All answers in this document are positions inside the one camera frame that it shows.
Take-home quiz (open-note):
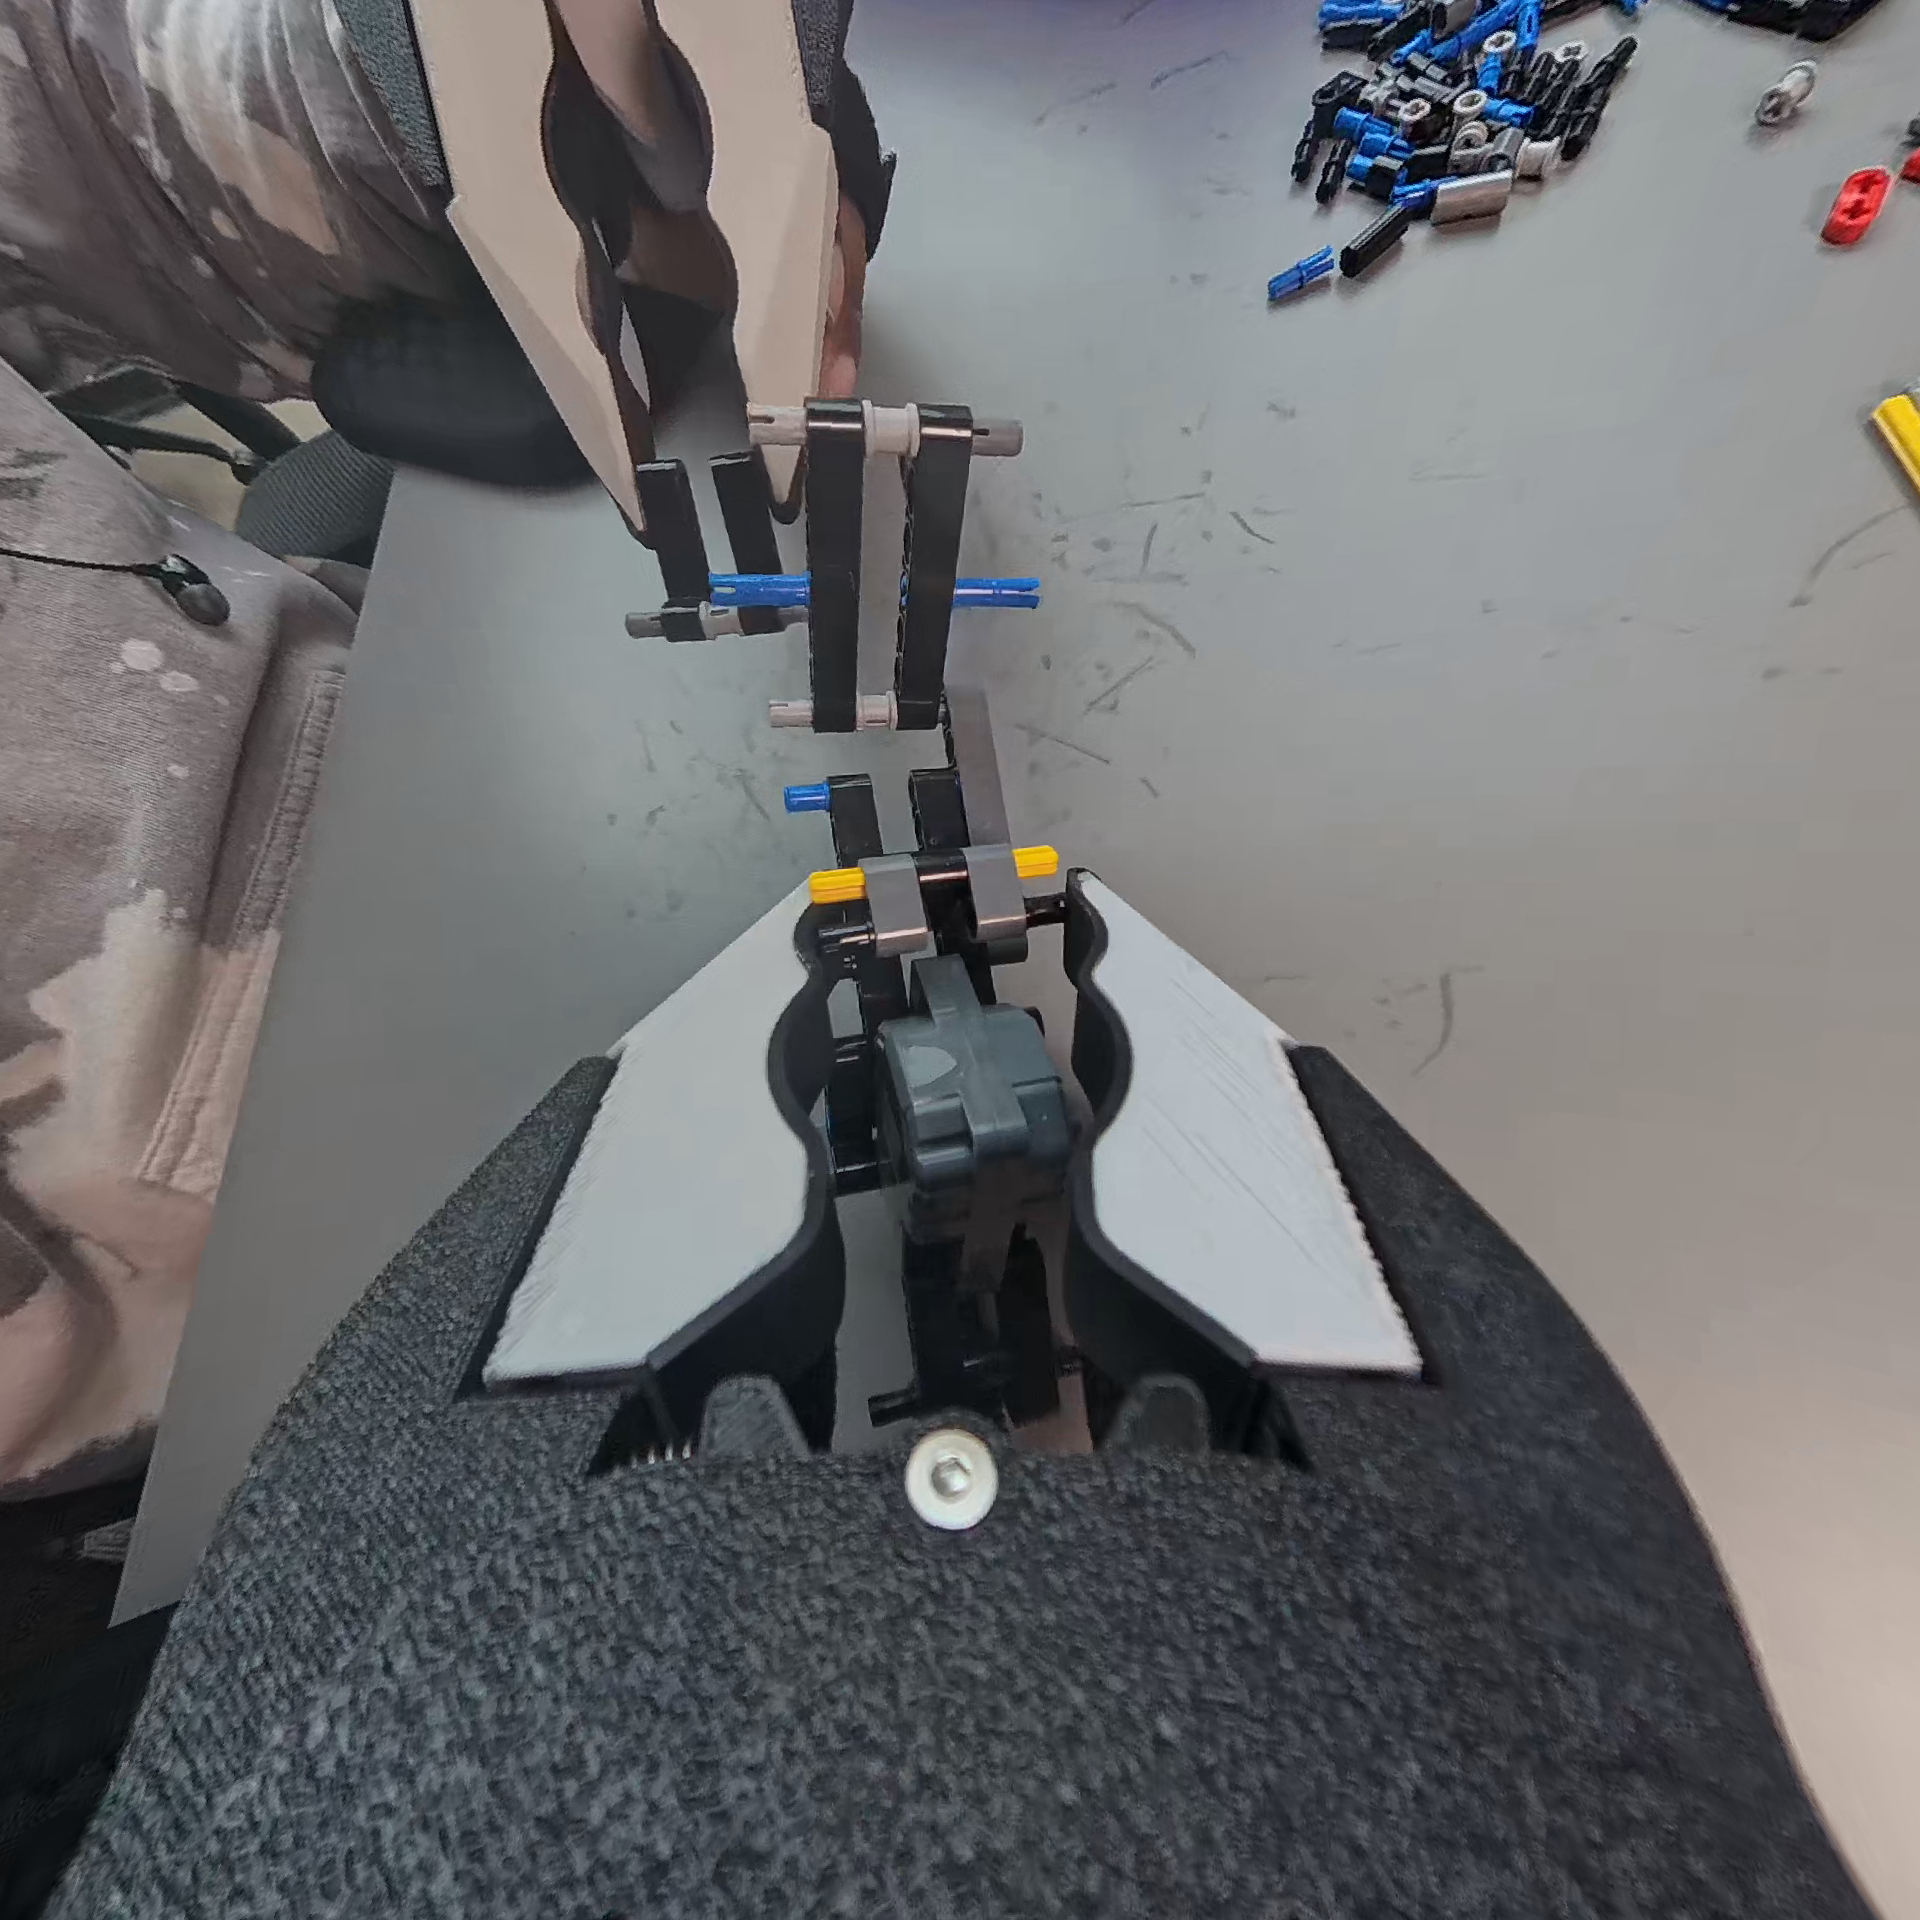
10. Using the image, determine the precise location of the person's left hand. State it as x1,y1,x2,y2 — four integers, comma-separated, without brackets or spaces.
816,192,875,404

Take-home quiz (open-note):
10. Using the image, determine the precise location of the person's grey printed hoodie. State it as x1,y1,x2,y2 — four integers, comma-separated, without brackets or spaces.
0,351,395,1502

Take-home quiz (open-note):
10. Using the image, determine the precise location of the person's left forearm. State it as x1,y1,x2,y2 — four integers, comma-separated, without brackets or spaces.
0,0,495,408

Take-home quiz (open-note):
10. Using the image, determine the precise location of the grey desk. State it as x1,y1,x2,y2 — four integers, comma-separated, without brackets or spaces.
112,0,1920,1920

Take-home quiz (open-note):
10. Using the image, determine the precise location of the pile of blue black pins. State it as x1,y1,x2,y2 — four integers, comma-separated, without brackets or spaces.
1267,0,1892,303

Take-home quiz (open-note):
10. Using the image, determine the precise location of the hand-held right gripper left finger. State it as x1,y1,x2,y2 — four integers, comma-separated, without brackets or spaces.
479,877,842,1392

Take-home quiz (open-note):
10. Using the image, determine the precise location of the brick vehicle chassis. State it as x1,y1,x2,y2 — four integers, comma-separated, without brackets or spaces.
746,398,1100,1430

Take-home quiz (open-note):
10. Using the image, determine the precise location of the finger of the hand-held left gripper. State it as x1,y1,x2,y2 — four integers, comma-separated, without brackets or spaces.
652,0,842,509
404,0,664,537

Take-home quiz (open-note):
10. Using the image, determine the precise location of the thin black cord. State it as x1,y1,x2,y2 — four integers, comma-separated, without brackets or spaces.
0,543,232,628

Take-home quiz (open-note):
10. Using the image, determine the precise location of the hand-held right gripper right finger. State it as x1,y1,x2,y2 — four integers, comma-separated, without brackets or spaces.
1062,870,1423,1383

